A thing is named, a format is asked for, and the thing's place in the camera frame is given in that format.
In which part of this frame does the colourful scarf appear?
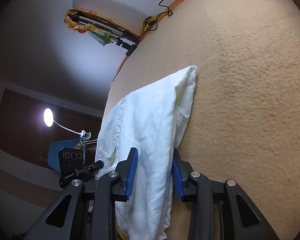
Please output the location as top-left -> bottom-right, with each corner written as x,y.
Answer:
64,9 -> 115,47

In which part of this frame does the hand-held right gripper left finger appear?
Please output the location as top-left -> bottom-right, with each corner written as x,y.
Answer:
11,147 -> 139,240

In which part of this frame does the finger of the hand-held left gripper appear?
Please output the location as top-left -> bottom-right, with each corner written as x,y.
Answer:
86,160 -> 104,175

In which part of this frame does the white shirt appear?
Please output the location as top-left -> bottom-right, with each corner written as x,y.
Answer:
94,66 -> 198,240

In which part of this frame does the folded metal tripod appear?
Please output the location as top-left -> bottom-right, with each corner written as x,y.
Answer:
70,11 -> 138,55

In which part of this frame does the dark wooden wardrobe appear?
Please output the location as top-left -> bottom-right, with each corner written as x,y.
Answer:
0,87 -> 103,167

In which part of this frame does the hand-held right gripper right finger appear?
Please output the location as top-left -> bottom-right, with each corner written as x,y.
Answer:
171,148 -> 280,240

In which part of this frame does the beige blanket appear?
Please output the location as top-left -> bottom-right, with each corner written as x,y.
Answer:
104,0 -> 300,240

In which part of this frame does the white desk lamp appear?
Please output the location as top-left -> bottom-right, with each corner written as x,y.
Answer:
43,107 -> 92,140

